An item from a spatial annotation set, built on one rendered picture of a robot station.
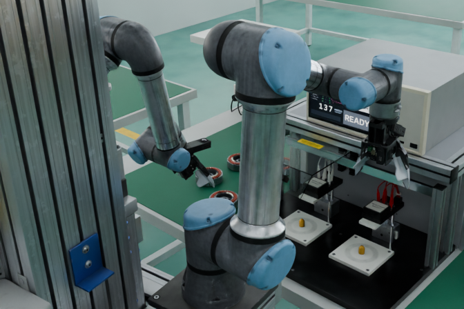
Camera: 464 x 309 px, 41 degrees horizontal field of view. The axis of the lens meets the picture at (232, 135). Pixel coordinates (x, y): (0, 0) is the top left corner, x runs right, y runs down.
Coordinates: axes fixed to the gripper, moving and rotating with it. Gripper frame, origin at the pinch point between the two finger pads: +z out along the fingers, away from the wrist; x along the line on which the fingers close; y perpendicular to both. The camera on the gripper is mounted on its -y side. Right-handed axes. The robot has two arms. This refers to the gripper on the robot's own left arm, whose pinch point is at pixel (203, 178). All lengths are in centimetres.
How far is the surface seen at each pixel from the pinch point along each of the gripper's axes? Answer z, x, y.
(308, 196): 7.6, 35.6, -16.1
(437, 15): 136, -93, -269
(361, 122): -14, 49, -37
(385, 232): 19, 60, -22
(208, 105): 151, -226, -126
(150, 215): 5.7, -12.4, 20.7
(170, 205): 8.4, -11.4, 12.4
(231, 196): 13.0, 3.7, -5.0
